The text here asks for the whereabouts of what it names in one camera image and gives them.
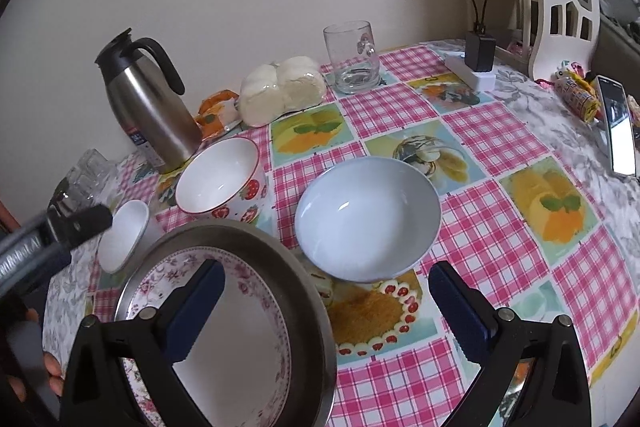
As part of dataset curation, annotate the pink plaid fruit tablecloth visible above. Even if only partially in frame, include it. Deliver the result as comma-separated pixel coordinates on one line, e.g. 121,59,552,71
87,39,640,427

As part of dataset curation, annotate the light blue bowl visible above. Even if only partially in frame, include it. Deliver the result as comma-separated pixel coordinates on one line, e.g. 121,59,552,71
294,157,442,284

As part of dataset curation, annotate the black power adapter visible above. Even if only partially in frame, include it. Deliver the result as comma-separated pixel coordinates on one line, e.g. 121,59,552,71
464,23,497,72

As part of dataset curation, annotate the orange snack packet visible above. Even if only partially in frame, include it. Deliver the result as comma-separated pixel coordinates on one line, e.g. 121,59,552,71
195,89,243,138

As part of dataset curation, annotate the grey floral tablecloth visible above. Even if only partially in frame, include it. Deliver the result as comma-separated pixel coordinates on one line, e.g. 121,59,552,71
42,39,640,373

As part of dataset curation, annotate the small white bowl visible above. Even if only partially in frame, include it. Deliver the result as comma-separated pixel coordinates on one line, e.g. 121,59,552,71
96,199,162,274

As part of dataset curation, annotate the white power strip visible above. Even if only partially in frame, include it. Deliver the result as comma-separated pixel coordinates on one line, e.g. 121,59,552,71
445,52,497,92

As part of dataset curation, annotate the smartphone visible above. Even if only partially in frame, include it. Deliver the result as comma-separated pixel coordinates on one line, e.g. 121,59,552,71
595,74,640,178

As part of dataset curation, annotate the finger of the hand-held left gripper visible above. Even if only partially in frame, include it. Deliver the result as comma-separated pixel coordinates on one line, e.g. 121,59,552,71
47,204,113,254

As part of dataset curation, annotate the person's left hand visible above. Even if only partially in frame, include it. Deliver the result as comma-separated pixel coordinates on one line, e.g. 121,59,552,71
0,292,66,408

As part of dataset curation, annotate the stainless steel thermos jug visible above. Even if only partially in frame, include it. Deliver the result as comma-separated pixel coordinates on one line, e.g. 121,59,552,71
95,27,203,175

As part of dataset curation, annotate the clear glass mug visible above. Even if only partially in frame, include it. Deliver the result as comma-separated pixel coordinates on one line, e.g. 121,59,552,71
322,21,381,95

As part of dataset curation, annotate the yellow candy roll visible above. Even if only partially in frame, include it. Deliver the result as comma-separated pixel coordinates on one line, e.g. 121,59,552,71
552,62,601,122

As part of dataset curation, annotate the grey furniture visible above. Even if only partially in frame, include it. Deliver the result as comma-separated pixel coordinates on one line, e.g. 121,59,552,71
590,0,640,82

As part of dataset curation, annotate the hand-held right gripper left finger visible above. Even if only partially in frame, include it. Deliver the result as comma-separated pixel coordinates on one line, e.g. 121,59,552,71
60,258,226,427

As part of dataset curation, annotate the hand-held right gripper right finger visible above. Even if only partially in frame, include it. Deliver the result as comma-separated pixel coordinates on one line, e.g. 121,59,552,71
427,259,593,427

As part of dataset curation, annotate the bag of steamed buns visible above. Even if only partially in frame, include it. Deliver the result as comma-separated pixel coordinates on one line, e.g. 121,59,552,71
239,56,327,128

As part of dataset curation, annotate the floral rim round plate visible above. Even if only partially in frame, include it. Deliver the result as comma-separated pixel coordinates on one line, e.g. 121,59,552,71
120,246,293,427

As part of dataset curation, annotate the stainless steel round plate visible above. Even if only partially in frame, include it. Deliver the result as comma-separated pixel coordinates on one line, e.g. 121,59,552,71
114,219,338,427

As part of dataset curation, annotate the strawberry print bowl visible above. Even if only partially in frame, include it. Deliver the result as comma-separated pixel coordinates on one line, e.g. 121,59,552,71
175,137,268,224

